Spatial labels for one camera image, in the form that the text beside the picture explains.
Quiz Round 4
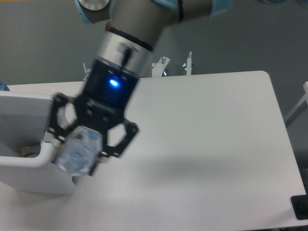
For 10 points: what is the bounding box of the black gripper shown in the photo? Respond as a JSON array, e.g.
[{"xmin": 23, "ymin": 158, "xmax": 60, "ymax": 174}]
[{"xmin": 47, "ymin": 60, "xmax": 139, "ymax": 176}]

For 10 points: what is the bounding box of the clear blue plastic bottle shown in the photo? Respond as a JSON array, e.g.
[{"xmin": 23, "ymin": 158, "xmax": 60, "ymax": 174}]
[{"xmin": 55, "ymin": 126, "xmax": 102, "ymax": 177}]

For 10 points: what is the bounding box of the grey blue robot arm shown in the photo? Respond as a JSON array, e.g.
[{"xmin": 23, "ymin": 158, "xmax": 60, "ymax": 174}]
[{"xmin": 48, "ymin": 0, "xmax": 232, "ymax": 177}]

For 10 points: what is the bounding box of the trash inside can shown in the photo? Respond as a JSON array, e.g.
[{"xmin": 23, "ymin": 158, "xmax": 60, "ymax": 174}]
[{"xmin": 0, "ymin": 141, "xmax": 42, "ymax": 158}]

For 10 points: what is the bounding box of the white trash can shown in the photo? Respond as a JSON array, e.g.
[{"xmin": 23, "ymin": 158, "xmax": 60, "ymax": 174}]
[{"xmin": 0, "ymin": 91, "xmax": 76, "ymax": 194}]

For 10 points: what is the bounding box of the blue object at left edge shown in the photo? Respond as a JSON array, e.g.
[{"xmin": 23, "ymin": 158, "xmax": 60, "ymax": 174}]
[{"xmin": 0, "ymin": 82, "xmax": 10, "ymax": 91}]

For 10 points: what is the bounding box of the black clamp at table corner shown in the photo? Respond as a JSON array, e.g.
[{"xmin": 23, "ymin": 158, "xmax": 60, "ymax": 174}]
[{"xmin": 291, "ymin": 194, "xmax": 308, "ymax": 220}]

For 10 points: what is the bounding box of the white left table bracket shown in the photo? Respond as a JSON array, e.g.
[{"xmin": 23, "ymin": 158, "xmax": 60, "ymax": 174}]
[{"xmin": 83, "ymin": 63, "xmax": 92, "ymax": 81}]

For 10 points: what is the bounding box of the white table bracket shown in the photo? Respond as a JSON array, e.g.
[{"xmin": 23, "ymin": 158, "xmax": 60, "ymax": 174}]
[
  {"xmin": 152, "ymin": 56, "xmax": 170, "ymax": 77},
  {"xmin": 83, "ymin": 63, "xmax": 92, "ymax": 81},
  {"xmin": 182, "ymin": 51, "xmax": 193, "ymax": 76}
]

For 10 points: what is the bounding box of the white middle table bracket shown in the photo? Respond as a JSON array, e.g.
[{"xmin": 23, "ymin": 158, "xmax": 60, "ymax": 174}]
[{"xmin": 152, "ymin": 56, "xmax": 170, "ymax": 77}]

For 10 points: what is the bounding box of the white right table bracket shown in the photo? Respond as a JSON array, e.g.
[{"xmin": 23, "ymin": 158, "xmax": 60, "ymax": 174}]
[{"xmin": 182, "ymin": 51, "xmax": 193, "ymax": 76}]

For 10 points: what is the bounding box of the white frame at right edge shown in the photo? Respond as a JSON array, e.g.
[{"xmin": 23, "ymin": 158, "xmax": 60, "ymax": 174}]
[{"xmin": 284, "ymin": 81, "xmax": 308, "ymax": 128}]

